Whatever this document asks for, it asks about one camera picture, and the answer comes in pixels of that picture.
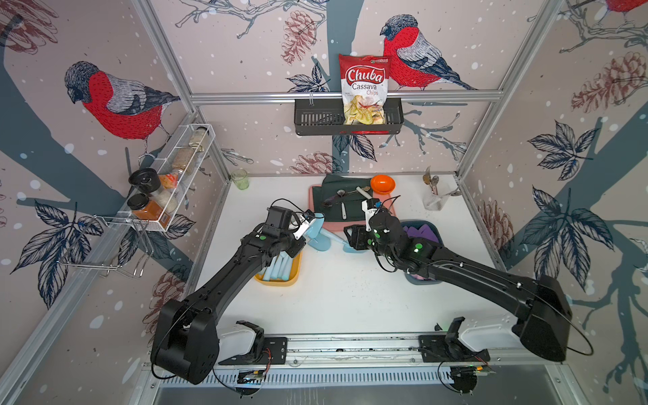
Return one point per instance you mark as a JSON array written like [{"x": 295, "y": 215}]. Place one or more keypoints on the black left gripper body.
[{"x": 292, "y": 245}]

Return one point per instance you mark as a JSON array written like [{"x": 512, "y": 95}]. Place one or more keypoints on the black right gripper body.
[{"x": 364, "y": 241}]

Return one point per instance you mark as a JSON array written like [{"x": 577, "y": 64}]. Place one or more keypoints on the yellow plastic tray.
[{"x": 278, "y": 276}]

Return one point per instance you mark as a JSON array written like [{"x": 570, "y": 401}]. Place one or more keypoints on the light blue shovel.
[
  {"x": 349, "y": 245},
  {"x": 316, "y": 239},
  {"x": 278, "y": 268}
]

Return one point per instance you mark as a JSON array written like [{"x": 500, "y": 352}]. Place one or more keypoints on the purple shovel pink handle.
[{"x": 424, "y": 231}]

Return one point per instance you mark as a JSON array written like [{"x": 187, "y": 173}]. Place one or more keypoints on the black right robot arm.
[{"x": 539, "y": 305}]

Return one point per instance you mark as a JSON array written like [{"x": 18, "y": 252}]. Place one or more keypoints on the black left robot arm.
[{"x": 186, "y": 341}]

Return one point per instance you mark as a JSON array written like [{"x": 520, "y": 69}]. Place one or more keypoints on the teal storage box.
[{"x": 416, "y": 279}]

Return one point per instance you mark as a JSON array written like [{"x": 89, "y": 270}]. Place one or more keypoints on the orange bowl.
[{"x": 382, "y": 184}]

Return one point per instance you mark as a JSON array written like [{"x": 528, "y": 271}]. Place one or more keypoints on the clear cup with utensils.
[{"x": 438, "y": 191}]

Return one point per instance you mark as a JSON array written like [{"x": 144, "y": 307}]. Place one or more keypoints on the dark green cloth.
[{"x": 329, "y": 187}]

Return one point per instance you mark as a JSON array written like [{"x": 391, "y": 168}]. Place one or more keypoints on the dark metal spoon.
[{"x": 342, "y": 196}]

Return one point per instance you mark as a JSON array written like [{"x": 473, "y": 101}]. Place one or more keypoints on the small green glass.
[{"x": 240, "y": 178}]

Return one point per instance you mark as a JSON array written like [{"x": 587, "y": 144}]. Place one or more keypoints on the orange spice jar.
[{"x": 145, "y": 208}]

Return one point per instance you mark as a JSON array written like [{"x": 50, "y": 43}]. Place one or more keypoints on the black lid spice jar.
[{"x": 146, "y": 180}]

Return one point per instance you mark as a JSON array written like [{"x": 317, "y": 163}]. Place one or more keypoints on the Chuba cassava chips bag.
[{"x": 364, "y": 88}]

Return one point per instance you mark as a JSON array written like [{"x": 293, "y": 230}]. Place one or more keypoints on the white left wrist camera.
[{"x": 305, "y": 221}]

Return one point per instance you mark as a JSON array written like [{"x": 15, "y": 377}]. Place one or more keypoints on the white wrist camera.
[
  {"x": 305, "y": 221},
  {"x": 369, "y": 207}
]

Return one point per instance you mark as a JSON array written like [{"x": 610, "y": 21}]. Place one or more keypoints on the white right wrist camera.
[{"x": 369, "y": 207}]

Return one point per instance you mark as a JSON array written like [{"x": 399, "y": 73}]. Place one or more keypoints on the white handled small spoon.
[{"x": 343, "y": 211}]

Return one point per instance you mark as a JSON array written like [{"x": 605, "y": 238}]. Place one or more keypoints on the white handled knife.
[{"x": 363, "y": 192}]

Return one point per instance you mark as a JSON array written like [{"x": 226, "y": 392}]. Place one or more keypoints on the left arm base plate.
[{"x": 247, "y": 344}]

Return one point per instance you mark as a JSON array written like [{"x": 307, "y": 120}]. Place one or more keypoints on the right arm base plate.
[{"x": 446, "y": 346}]

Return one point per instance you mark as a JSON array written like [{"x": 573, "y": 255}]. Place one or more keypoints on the black wire basket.
[{"x": 322, "y": 117}]

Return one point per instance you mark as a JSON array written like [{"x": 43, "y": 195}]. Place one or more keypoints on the white wire spice rack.
[{"x": 177, "y": 171}]

